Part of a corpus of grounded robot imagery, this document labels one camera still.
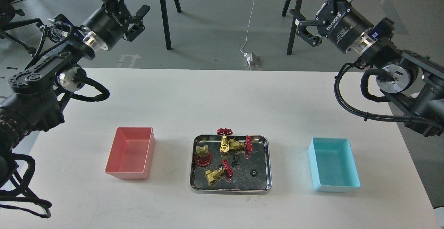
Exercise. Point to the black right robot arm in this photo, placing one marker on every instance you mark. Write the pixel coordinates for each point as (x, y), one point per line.
(410, 81)

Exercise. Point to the stainless steel tray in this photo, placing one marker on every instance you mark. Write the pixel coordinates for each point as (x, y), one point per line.
(241, 182)

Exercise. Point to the light blue plastic box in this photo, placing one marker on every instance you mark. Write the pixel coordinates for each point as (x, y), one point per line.
(332, 165)

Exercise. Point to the brass valve red handwheel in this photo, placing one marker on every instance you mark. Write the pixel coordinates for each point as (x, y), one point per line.
(202, 156)
(212, 176)

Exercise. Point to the black gear near valve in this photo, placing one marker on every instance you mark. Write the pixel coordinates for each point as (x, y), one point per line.
(235, 161)

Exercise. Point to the pink plastic box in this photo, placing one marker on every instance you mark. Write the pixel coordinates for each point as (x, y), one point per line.
(131, 153)

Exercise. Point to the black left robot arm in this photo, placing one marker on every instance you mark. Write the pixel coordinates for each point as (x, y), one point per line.
(41, 92)

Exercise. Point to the black tripod leg left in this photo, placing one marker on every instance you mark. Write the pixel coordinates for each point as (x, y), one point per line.
(165, 21)

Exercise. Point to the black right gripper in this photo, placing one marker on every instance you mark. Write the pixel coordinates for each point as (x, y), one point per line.
(340, 23)

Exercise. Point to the black office chair base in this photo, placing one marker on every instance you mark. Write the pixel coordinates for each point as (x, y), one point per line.
(8, 12)

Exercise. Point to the brass valve red handwheel front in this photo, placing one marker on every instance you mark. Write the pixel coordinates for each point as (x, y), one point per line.
(212, 176)

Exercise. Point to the small black gear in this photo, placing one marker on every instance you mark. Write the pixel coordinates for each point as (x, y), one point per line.
(253, 173)

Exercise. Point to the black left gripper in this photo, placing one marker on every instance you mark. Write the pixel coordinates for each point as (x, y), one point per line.
(112, 22)

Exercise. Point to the brass valve two red handwheels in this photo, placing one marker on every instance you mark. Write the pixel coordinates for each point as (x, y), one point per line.
(227, 144)

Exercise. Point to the white power adapter on floor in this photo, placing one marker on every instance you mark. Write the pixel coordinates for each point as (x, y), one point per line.
(251, 59)

